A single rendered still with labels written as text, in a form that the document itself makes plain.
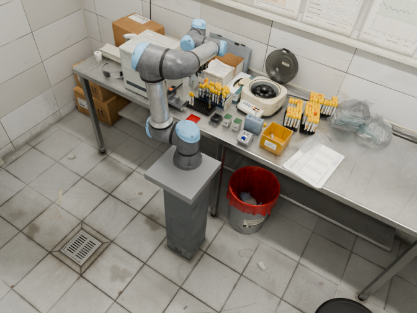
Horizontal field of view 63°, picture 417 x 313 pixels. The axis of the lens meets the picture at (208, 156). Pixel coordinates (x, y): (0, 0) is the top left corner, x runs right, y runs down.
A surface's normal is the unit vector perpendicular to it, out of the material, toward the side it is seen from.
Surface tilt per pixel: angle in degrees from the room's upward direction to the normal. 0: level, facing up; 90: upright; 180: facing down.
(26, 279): 0
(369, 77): 90
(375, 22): 94
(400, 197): 0
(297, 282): 0
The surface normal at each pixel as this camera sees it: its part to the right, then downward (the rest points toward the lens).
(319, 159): 0.06, -0.67
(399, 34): -0.51, 0.65
